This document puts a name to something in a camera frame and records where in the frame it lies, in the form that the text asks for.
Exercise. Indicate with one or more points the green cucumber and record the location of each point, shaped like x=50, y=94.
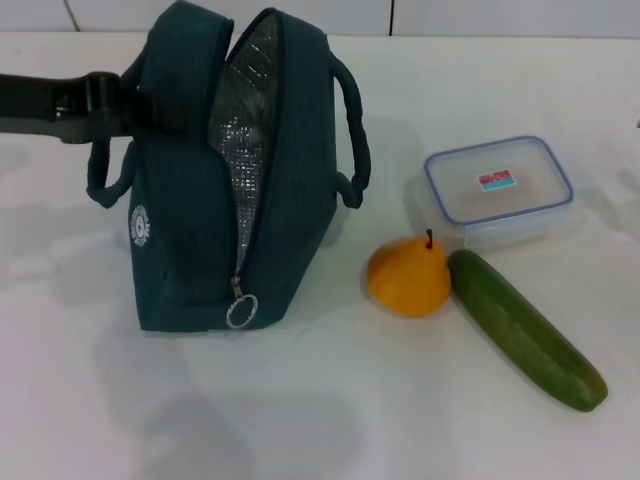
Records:
x=525, y=330

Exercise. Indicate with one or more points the dark teal insulated lunch bag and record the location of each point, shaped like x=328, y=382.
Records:
x=190, y=225

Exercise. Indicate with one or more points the clear plastic food container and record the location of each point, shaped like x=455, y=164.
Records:
x=530, y=195

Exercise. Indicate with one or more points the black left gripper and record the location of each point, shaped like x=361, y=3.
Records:
x=45, y=100

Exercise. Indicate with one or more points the yellow pear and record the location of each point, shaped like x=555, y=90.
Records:
x=405, y=285

